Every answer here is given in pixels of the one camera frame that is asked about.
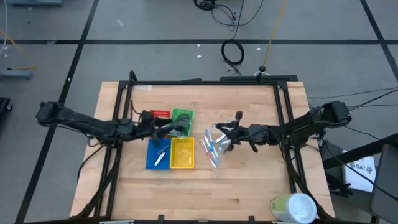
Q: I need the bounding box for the black coiled floor cable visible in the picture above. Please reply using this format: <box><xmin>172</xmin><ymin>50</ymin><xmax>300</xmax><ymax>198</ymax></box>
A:
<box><xmin>220</xmin><ymin>0</ymin><xmax>246</xmax><ymax>76</ymax></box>

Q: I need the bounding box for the red plastic basket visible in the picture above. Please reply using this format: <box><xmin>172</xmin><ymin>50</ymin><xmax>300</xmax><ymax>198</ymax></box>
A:
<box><xmin>150</xmin><ymin>110</ymin><xmax>172</xmax><ymax>138</ymax></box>

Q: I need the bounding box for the grey desk foot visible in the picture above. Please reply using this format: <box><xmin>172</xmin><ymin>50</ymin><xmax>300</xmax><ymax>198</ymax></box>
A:
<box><xmin>6</xmin><ymin>0</ymin><xmax>63</xmax><ymax>7</ymax></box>
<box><xmin>0</xmin><ymin>70</ymin><xmax>32</xmax><ymax>80</ymax></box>

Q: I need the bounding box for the pile of clear packets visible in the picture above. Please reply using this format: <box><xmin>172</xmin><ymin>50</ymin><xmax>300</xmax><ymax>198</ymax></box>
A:
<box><xmin>203</xmin><ymin>129</ymin><xmax>221</xmax><ymax>164</ymax></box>

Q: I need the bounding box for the white cardboard box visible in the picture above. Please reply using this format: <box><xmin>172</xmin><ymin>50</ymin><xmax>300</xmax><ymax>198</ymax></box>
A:
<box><xmin>341</xmin><ymin>150</ymin><xmax>377</xmax><ymax>194</ymax></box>

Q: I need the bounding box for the black flat bar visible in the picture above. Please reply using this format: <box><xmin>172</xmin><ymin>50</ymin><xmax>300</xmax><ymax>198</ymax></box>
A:
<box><xmin>220</xmin><ymin>75</ymin><xmax>299</xmax><ymax>83</ymax></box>

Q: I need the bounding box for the blue plastic basket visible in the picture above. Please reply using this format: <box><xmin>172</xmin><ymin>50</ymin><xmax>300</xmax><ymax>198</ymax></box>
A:
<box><xmin>145</xmin><ymin>138</ymin><xmax>172</xmax><ymax>170</ymax></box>

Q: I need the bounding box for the black caster base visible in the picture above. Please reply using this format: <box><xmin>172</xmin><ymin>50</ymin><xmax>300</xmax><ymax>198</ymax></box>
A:
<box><xmin>0</xmin><ymin>97</ymin><xmax>13</xmax><ymax>125</ymax></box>

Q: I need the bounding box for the black diagonal beam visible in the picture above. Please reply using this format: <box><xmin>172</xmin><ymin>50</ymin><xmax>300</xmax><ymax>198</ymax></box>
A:
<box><xmin>323</xmin><ymin>133</ymin><xmax>398</xmax><ymax>170</ymax></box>

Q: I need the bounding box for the yellow hanging cable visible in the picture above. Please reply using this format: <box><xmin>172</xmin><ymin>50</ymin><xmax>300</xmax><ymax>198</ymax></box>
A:
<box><xmin>262</xmin><ymin>0</ymin><xmax>289</xmax><ymax>68</ymax></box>

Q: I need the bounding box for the green plastic basket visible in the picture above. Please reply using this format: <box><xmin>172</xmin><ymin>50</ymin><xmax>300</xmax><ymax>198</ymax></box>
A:
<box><xmin>170</xmin><ymin>108</ymin><xmax>195</xmax><ymax>138</ymax></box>

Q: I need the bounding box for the bag of black items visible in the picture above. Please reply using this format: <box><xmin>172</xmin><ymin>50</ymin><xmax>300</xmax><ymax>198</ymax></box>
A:
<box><xmin>172</xmin><ymin>113</ymin><xmax>192</xmax><ymax>138</ymax></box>

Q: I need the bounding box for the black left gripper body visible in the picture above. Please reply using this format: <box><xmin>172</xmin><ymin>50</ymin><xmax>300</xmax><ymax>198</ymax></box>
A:
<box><xmin>135</xmin><ymin>111</ymin><xmax>155</xmax><ymax>139</ymax></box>

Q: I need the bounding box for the black loose floor cable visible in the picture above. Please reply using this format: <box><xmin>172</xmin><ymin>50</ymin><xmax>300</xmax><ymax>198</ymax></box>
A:
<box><xmin>193</xmin><ymin>0</ymin><xmax>265</xmax><ymax>32</ymax></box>

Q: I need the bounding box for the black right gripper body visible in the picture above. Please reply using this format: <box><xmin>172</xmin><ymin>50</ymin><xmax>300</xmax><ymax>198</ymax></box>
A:
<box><xmin>238</xmin><ymin>124</ymin><xmax>271</xmax><ymax>146</ymax></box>

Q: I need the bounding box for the green white wipes canister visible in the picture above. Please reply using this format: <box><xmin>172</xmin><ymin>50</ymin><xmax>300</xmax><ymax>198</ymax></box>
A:
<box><xmin>270</xmin><ymin>192</ymin><xmax>318</xmax><ymax>224</ymax></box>

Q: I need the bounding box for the yellow plastic basket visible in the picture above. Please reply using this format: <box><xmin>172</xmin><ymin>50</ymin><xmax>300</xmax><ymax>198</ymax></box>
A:
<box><xmin>170</xmin><ymin>136</ymin><xmax>195</xmax><ymax>170</ymax></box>

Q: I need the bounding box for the black metal table frame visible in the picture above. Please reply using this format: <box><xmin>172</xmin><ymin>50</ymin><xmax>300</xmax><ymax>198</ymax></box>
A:
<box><xmin>70</xmin><ymin>70</ymin><xmax>335</xmax><ymax>224</ymax></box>

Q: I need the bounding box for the dark grey chair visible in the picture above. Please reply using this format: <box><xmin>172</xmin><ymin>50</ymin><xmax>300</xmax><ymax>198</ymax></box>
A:
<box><xmin>369</xmin><ymin>144</ymin><xmax>398</xmax><ymax>220</ymax></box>

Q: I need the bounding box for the yellow floor cable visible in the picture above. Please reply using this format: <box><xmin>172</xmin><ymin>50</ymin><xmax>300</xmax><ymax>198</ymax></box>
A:
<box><xmin>0</xmin><ymin>29</ymin><xmax>37</xmax><ymax>71</ymax></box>

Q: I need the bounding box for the bagged orange white toothbrush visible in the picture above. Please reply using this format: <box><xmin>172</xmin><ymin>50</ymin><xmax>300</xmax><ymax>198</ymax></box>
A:
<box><xmin>200</xmin><ymin>139</ymin><xmax>218</xmax><ymax>169</ymax></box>

